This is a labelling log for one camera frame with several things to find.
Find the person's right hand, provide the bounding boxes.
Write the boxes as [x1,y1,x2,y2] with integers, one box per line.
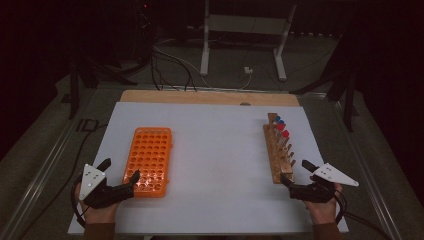
[302,176,344,225]

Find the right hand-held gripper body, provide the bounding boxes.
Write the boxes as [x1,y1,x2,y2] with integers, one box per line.
[289,162,360,204]

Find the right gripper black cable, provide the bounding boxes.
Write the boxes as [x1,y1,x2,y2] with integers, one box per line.
[334,192,394,240]

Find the long black floor cable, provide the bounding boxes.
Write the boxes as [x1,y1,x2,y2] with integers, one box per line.
[19,124,109,240]

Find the black tripod stand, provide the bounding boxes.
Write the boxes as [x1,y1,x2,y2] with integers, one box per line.
[289,33,360,133]
[68,54,139,120]

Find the white metal stand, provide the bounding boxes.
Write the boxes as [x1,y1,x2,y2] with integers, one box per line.
[199,0,298,82]

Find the orange plastic test tube rack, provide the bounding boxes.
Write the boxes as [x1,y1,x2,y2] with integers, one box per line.
[122,126,174,198]

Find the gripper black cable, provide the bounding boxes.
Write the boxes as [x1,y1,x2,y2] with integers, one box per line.
[334,192,394,240]
[70,178,87,228]

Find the white table mat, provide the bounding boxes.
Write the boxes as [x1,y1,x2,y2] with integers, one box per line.
[67,101,350,236]

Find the wooden test tube rack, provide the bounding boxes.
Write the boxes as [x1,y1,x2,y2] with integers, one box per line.
[262,112,298,185]

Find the dark equipment tower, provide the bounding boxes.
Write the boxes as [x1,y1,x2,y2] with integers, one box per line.
[133,0,158,64]

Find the black floor cables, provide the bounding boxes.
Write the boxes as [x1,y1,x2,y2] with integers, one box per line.
[149,44,198,92]

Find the person's left hand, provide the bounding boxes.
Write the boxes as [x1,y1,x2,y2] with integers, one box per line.
[74,183,120,225]

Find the aluminium frame rail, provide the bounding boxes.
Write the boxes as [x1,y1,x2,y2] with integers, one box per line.
[328,98,403,240]
[0,89,98,240]

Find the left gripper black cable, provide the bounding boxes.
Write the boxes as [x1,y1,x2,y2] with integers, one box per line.
[70,178,87,228]

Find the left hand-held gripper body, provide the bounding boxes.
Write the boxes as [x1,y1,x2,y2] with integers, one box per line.
[78,163,135,210]

